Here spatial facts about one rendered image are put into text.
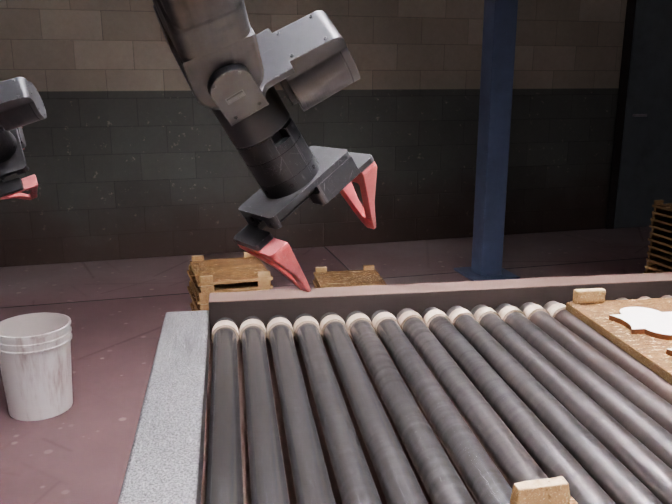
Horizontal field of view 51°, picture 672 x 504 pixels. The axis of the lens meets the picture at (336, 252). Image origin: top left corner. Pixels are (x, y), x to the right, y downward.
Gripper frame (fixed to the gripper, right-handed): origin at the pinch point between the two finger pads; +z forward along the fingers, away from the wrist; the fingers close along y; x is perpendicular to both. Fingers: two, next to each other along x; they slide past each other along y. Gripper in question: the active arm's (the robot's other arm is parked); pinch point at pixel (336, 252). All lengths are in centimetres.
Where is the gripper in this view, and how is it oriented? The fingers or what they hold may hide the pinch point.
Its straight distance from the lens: 69.7
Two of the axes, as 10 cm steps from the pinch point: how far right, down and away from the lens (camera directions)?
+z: 4.5, 7.4, 5.0
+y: 6.8, -6.5, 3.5
